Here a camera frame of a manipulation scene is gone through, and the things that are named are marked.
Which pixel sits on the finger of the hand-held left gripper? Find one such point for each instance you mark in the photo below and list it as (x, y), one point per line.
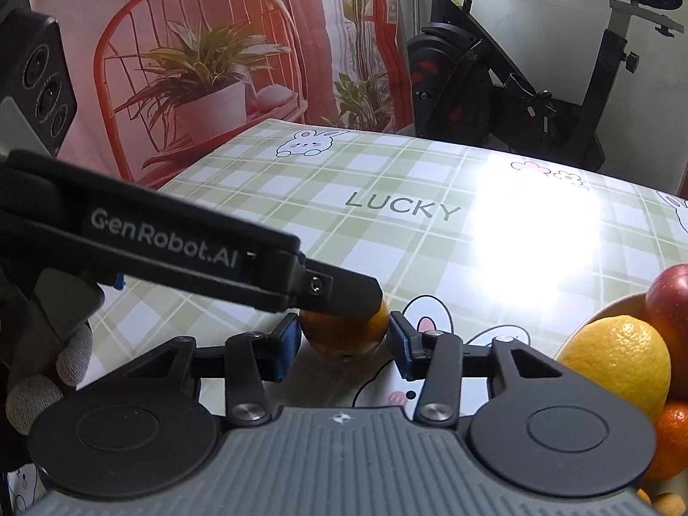
(344, 293)

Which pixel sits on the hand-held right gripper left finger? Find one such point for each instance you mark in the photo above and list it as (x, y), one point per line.
(286, 346)

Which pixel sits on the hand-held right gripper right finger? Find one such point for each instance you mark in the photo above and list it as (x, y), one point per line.
(400, 346)

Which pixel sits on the deep orange round orange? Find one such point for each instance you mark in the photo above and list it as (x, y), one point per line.
(344, 336)

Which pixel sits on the cream round plate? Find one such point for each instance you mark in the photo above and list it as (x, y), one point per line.
(596, 317)

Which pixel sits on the yellow lemon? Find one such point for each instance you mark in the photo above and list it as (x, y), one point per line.
(618, 371)

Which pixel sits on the red apple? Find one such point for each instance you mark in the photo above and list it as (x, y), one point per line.
(669, 306)

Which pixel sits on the small tangerine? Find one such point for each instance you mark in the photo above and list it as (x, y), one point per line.
(669, 441)

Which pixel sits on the small brown fruit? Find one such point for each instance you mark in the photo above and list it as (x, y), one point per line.
(666, 504)

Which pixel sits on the person's left hand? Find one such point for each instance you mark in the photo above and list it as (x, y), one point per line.
(35, 406)

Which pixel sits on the green checked tablecloth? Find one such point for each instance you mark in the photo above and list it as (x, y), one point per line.
(322, 226)

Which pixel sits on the black exercise bike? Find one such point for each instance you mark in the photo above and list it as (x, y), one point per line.
(446, 91)

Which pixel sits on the printed backdrop cloth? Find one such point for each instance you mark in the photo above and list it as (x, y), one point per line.
(215, 0)

